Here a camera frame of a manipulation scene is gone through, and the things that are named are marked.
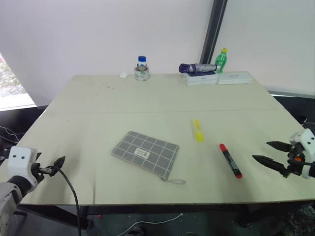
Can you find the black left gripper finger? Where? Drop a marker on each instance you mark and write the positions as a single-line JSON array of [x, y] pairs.
[[56, 166], [61, 159]]

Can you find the folded purple grey umbrella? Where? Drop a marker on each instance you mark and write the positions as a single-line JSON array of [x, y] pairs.
[[197, 67]]

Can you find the grey checked pouch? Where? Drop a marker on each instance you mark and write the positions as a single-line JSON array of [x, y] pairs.
[[145, 153]]

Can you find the flat white box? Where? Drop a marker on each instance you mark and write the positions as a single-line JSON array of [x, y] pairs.
[[233, 78]]

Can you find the red black marker pen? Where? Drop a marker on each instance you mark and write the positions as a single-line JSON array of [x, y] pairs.
[[230, 161]]

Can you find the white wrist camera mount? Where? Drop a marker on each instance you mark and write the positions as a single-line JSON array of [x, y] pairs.
[[307, 140], [19, 159]]

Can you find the black table frame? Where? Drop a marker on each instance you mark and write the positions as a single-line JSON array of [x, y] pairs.
[[160, 209]]

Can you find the small blue cap bottle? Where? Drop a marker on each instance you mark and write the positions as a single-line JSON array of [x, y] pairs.
[[142, 61]]

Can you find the green plastic bottle yellow cap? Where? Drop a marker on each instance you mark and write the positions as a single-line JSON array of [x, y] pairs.
[[220, 61]]

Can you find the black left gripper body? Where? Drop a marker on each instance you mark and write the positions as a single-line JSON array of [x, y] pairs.
[[40, 169]]

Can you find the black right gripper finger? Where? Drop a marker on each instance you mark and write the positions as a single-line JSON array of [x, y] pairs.
[[279, 146], [269, 162]]

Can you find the yellow highlighter pen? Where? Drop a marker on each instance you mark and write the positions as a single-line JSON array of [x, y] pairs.
[[198, 131]]

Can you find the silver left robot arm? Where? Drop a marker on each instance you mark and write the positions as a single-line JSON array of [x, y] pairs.
[[7, 196]]

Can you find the crumpled white paper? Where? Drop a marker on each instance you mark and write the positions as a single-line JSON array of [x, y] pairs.
[[123, 75]]

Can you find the dark grey wall pillar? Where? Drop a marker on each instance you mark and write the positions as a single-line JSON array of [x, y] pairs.
[[212, 32]]

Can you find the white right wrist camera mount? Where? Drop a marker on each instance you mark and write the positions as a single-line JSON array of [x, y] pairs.
[[307, 140]]

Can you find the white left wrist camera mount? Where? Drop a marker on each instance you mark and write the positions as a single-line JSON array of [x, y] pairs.
[[19, 159]]

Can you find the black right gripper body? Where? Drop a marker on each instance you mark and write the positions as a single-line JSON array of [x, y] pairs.
[[295, 159]]

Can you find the white box with blue edge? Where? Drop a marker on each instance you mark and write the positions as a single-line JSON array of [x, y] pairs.
[[200, 79]]

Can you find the white tape roll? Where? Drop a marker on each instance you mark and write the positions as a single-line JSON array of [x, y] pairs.
[[142, 75]]

